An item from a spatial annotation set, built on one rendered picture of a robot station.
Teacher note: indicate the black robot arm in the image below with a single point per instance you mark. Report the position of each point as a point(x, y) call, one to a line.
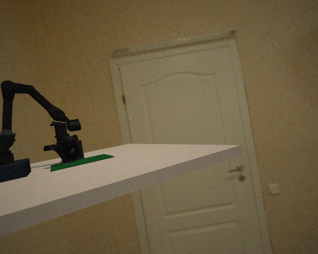
point(7, 138)

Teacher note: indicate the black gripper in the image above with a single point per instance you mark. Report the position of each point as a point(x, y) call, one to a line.
point(58, 148)

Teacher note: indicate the green circuit board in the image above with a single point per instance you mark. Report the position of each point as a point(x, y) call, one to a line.
point(80, 162)

